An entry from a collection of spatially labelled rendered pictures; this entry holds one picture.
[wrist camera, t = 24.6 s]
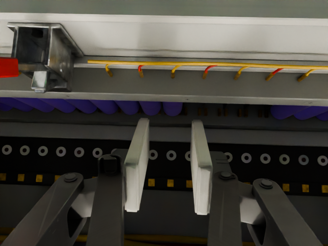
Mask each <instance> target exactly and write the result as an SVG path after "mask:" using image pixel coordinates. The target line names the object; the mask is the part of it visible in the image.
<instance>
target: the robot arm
mask: <svg viewBox="0 0 328 246"><path fill-rule="evenodd" d="M148 159H149V120H148V118H141V119H139V121H138V124H137V127H136V130H135V133H134V136H133V139H132V141H131V144H130V147H129V149H116V150H115V151H113V152H112V154H106V155H102V156H100V157H99V158H98V159H97V161H98V176H97V177H95V178H91V179H85V180H84V179H83V175H82V174H80V173H76V172H70V173H66V174H64V175H61V176H60V177H59V178H58V179H57V180H56V181H55V182H54V183H53V184H52V186H51V187H50V188H49V189H48V190H47V191H46V193H45V194H44V195H43V196H42V197H41V198H40V199H39V201H38V202H37V203H36V204H35V205H34V206H33V208H32V209H31V210H30V211H29V212H28V213H27V214H26V216H25V217H24V218H23V219H22V220H21V221H20V223H19V224H18V225H17V226H16V227H15V228H14V229H13V231H12V232H11V233H10V234H9V235H8V236H7V237H6V239H5V240H4V241H3V242H2V243H1V244H0V246H73V244H74V242H75V241H76V239H77V237H78V235H79V233H80V232H81V230H82V228H83V226H84V224H85V223H86V220H87V217H90V223H89V229H88V235H87V240H86V245H85V246H124V204H125V210H127V212H137V210H139V207H140V202H141V197H142V191H143V186H144V180H145V175H146V169H147V164H148ZM190 163H191V174H192V184H193V195H194V205H195V213H197V214H200V215H207V214H208V213H209V212H210V215H209V226H208V238H207V246H243V244H242V229H241V222H245V223H247V227H248V230H249V232H250V234H251V236H252V238H253V240H254V242H255V245H256V246H323V245H322V243H321V242H320V240H319V239H318V238H317V236H316V235H315V234H314V232H313V231H312V230H311V228H310V227H309V226H308V224H307V223H306V221H305V220H304V219H303V217H302V216H301V214H300V213H299V212H298V210H297V209H296V208H295V206H294V205H293V204H292V202H291V201H290V200H289V198H288V197H287V195H286V194H285V193H284V192H283V190H282V189H281V188H280V186H279V185H278V184H277V183H276V182H274V181H272V180H270V179H256V180H254V182H253V185H251V184H245V183H242V182H240V181H238V177H237V175H235V174H234V173H232V171H231V168H230V165H229V162H228V160H227V156H226V155H225V154H224V153H223V152H220V151H209V149H208V145H207V140H206V136H205V131H204V126H203V122H202V121H201V120H193V121H192V124H191V142H190ZM209 207H210V209H209Z"/></svg>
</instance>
